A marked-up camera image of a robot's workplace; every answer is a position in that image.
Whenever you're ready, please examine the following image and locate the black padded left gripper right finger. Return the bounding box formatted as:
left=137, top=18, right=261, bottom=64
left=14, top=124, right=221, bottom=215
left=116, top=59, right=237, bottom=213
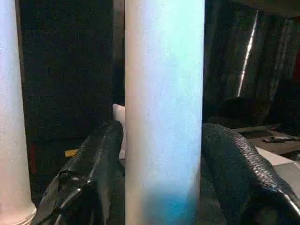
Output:
left=201, top=123, right=300, bottom=225

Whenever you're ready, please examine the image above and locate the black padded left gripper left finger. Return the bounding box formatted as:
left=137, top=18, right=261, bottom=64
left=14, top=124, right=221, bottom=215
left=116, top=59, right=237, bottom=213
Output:
left=30, top=120, right=126, bottom=225

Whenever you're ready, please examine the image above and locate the white plastic table leg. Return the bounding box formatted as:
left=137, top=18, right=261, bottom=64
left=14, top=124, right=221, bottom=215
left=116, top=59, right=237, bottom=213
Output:
left=124, top=0, right=206, bottom=225
left=0, top=0, right=38, bottom=225

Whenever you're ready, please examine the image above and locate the small yellow label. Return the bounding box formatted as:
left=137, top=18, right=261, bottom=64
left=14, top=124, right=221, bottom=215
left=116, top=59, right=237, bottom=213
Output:
left=64, top=149, right=79, bottom=158

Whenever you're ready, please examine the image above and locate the white flat board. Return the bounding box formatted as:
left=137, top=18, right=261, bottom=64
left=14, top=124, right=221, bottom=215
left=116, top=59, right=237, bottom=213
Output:
left=253, top=145, right=300, bottom=186

